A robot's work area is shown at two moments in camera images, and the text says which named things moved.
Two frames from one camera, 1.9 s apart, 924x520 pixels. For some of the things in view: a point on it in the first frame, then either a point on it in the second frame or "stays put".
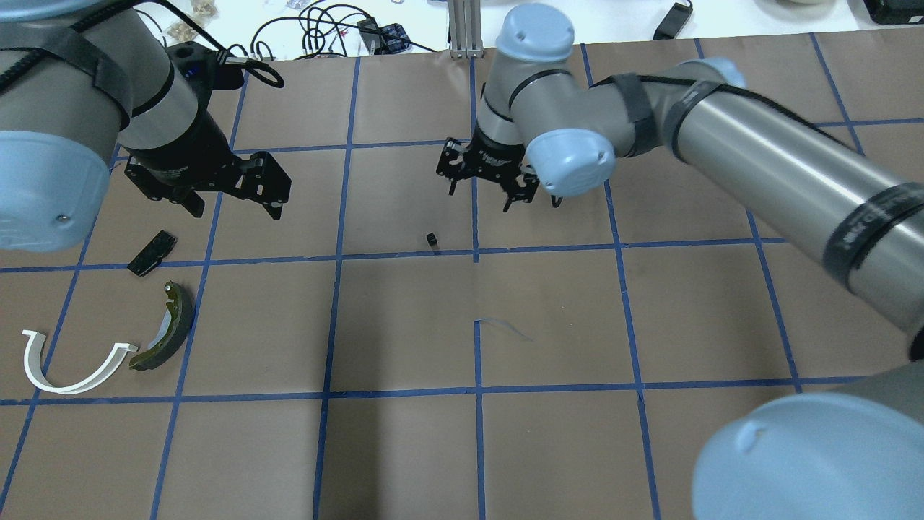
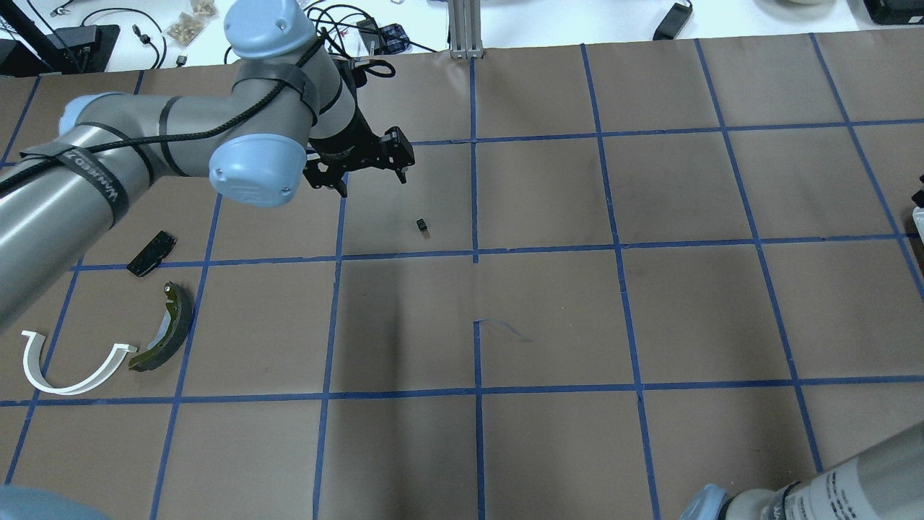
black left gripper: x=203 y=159 -> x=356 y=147
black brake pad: x=151 y=256 stays put
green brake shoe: x=182 y=307 stays put
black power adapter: x=674 y=22 stays put
